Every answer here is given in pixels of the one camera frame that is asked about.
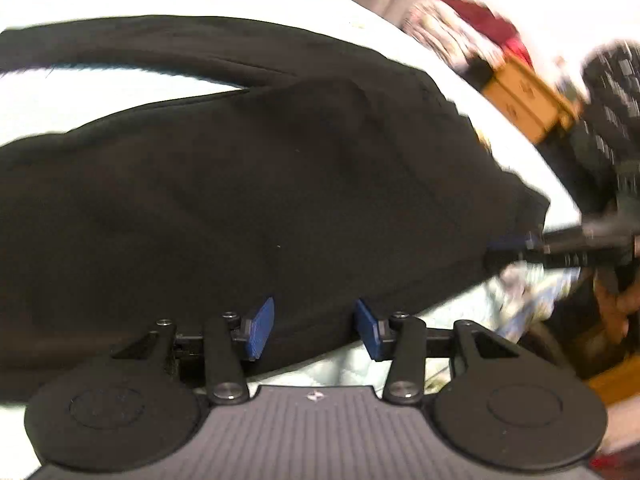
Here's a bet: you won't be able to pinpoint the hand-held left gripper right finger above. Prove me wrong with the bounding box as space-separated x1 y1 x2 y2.
352 298 523 407

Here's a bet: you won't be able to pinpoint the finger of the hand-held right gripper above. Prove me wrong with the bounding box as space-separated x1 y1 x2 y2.
520 245 635 268
487 216 623 252

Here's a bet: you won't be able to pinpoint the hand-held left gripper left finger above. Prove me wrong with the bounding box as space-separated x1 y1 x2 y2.
111 297 276 407

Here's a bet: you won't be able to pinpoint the black pants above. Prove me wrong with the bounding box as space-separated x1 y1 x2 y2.
0 15 551 406

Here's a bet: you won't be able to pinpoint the pile of quilts and clothes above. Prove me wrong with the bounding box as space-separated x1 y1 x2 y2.
402 0 533 78

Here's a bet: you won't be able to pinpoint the person's right hand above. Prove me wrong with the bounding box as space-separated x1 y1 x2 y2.
594 279 632 343

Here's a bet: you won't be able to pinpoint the orange wooden cabinet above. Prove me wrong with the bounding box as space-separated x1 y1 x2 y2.
480 55 586 145

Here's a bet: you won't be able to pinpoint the bee-print light green bedspread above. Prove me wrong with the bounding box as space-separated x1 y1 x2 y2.
0 0 586 391

